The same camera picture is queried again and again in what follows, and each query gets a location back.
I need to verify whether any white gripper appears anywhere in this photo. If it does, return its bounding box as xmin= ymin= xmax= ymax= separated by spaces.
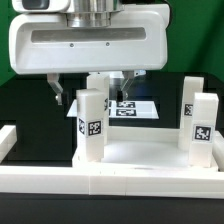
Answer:
xmin=9 ymin=9 xmax=168 ymax=105

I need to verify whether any white desk top tray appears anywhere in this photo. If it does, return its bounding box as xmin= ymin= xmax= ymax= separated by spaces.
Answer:
xmin=71 ymin=125 xmax=220 ymax=172

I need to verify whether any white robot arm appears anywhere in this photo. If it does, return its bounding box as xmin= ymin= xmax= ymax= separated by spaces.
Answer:
xmin=9 ymin=0 xmax=171 ymax=102

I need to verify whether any white marker board with tags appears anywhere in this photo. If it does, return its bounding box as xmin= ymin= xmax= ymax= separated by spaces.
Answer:
xmin=66 ymin=98 xmax=160 ymax=120

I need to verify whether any white U-shaped fence frame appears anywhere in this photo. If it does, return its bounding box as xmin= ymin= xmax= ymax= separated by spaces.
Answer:
xmin=0 ymin=126 xmax=224 ymax=199

